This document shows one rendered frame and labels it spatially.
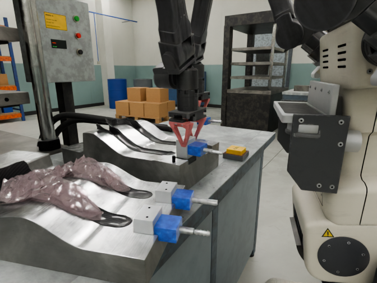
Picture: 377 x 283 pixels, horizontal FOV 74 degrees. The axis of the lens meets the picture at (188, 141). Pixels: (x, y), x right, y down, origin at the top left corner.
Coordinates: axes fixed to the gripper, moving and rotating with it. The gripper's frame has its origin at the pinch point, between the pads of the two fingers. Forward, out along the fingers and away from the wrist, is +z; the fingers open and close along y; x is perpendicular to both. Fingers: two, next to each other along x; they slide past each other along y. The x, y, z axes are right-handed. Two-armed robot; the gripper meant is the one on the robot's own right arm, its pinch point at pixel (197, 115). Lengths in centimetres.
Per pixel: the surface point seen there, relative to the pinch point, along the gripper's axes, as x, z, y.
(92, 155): -19.2, 8.5, 36.6
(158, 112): -280, 64, -338
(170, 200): 20, 9, 49
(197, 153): 16.8, 4.2, 30.9
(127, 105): -363, 54, -331
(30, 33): -60, -33, 27
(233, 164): 18.1, 15.7, 6.4
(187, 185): 14.1, 13.7, 32.1
